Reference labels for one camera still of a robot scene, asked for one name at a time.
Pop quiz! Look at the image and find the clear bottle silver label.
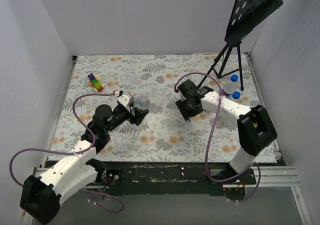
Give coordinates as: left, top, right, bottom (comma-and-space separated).
134, 93, 151, 110

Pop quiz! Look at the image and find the Pepsi plastic bottle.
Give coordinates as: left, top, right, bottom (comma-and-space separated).
222, 78, 238, 97

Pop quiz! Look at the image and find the blue label bottle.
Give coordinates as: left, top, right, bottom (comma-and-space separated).
227, 91, 241, 103

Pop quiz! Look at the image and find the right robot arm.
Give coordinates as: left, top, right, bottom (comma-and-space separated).
175, 81, 278, 184

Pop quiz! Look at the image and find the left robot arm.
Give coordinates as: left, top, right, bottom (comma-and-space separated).
20, 104, 149, 225

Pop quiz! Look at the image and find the floral table cloth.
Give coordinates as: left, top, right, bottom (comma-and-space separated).
47, 54, 278, 163

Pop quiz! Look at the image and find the multicolour toy brick stack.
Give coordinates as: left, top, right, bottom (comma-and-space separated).
87, 73, 104, 93

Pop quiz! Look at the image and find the black base beam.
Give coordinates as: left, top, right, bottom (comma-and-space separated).
44, 161, 286, 196

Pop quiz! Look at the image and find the black music stand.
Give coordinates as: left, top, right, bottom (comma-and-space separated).
207, 0, 284, 91

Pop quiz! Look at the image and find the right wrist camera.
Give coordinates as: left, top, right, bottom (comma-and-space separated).
174, 79, 210, 101

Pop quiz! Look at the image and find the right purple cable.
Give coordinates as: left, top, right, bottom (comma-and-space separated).
174, 72, 261, 203

